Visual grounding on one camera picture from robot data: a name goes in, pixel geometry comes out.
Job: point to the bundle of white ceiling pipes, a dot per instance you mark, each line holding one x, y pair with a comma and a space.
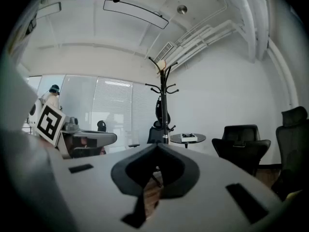
217, 30

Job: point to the black office chair tall headrest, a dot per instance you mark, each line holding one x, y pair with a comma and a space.
292, 141

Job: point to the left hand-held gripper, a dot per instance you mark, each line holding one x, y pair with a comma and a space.
50, 126

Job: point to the white air conditioner vent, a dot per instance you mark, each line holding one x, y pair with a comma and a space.
165, 49

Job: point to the white flat box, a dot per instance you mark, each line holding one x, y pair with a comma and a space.
189, 139

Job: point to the round silver ceiling fixture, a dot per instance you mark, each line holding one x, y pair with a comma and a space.
181, 9

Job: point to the white rounded machine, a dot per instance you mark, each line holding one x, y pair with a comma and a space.
32, 110

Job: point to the white window blinds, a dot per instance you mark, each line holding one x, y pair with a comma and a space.
113, 105

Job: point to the round black marble table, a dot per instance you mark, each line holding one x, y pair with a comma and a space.
176, 138

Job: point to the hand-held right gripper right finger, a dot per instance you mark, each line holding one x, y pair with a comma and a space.
212, 178

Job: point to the black metal coat rack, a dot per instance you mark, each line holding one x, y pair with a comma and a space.
164, 105

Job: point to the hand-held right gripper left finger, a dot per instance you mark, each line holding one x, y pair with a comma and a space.
96, 190

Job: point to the thick white wall pipe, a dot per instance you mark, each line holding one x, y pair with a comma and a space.
285, 81

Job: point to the person's grey shirt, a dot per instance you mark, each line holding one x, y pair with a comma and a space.
17, 93

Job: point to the long ceiling light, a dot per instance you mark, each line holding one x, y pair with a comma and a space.
135, 12
49, 10

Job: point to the black low armchair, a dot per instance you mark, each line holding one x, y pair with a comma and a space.
241, 141

